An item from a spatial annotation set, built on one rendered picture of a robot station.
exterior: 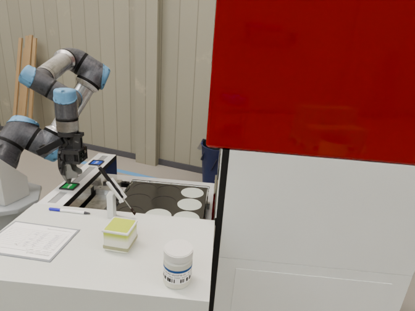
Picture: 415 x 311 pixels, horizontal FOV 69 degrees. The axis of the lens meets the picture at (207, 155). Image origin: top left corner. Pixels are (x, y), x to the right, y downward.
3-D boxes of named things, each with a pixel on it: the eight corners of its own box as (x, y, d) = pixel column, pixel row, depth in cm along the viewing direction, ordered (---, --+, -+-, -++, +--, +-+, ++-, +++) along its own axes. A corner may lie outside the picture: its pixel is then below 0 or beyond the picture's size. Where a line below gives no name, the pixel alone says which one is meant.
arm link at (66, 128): (50, 121, 105) (63, 116, 113) (52, 133, 107) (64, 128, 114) (72, 123, 105) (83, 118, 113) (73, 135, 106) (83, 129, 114)
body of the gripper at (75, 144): (79, 166, 110) (76, 135, 106) (56, 165, 111) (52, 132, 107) (88, 159, 117) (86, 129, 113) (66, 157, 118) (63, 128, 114)
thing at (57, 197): (117, 179, 160) (116, 154, 155) (65, 240, 108) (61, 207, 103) (99, 177, 160) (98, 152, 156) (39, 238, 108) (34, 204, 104)
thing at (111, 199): (127, 214, 101) (126, 178, 97) (123, 220, 97) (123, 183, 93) (110, 212, 101) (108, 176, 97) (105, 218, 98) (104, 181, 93)
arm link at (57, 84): (60, 79, 118) (54, 82, 108) (87, 94, 122) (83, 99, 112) (50, 95, 119) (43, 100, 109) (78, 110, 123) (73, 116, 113)
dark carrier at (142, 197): (207, 188, 140) (207, 187, 140) (201, 230, 108) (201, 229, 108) (134, 182, 141) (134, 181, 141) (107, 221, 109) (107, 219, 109)
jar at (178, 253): (192, 271, 78) (194, 240, 75) (189, 291, 71) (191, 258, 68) (165, 268, 78) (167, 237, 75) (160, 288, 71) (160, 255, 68)
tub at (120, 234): (138, 239, 89) (138, 219, 86) (128, 255, 82) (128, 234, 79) (114, 235, 89) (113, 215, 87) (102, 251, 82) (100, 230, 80)
